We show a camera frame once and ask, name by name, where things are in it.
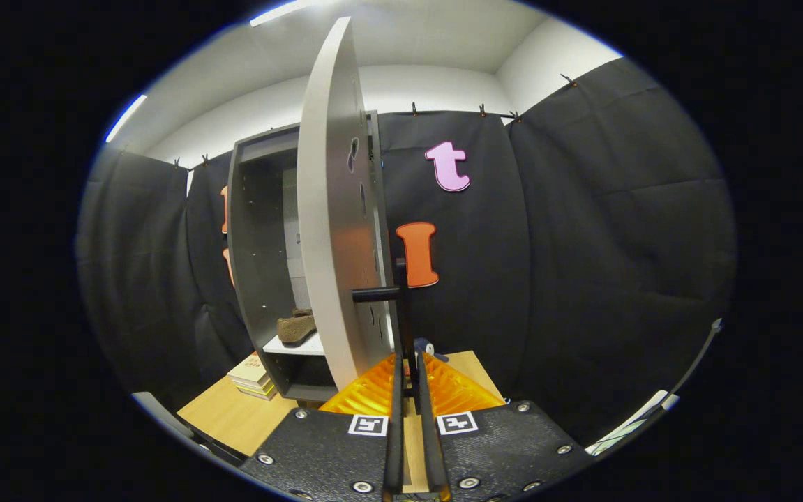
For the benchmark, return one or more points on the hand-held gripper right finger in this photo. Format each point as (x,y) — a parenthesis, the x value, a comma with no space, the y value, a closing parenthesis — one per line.
(430,446)

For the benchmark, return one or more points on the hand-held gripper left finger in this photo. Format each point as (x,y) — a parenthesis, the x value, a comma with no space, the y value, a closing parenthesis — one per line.
(394,446)

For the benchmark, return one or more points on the brown fuzzy shoe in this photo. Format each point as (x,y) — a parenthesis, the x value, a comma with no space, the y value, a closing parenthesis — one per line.
(295,328)

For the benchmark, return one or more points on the grey shoe cabinet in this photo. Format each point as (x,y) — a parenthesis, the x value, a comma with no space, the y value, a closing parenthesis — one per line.
(258,230)

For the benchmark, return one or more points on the plush penguin toy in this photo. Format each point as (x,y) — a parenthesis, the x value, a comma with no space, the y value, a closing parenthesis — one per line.
(426,346)

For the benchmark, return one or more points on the stack of books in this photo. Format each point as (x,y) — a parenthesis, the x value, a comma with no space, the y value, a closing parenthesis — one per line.
(251,373)

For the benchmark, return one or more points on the black backdrop cloth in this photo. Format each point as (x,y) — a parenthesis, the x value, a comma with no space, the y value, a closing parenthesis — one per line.
(582,244)

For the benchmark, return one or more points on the row of black cloth clips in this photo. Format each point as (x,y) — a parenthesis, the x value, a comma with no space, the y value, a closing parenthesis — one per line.
(414,109)

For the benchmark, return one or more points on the short ceiling light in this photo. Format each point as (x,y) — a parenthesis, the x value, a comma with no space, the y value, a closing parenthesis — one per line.
(125,118)

